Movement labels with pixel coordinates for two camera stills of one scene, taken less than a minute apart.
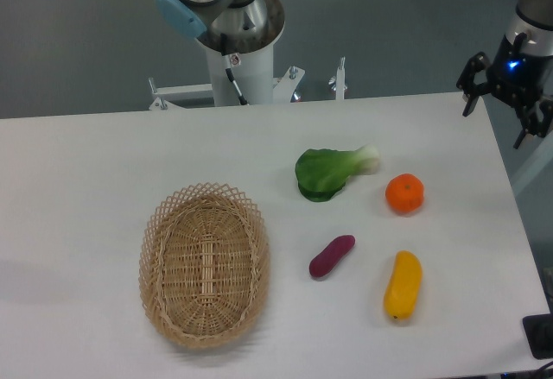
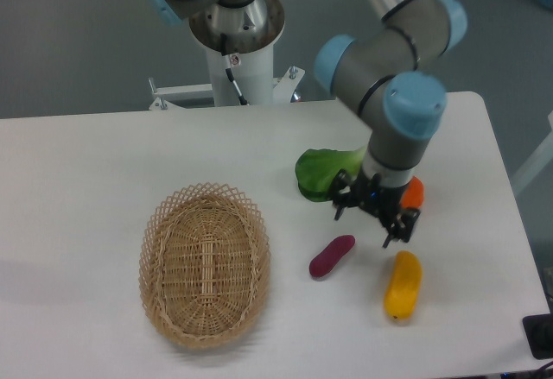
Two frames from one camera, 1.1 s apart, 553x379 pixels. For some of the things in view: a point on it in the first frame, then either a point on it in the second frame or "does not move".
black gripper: x=520 y=77 -> x=368 y=192
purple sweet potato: x=323 y=263 does not move
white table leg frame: x=534 y=164 does not move
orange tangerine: x=404 y=193 does not move
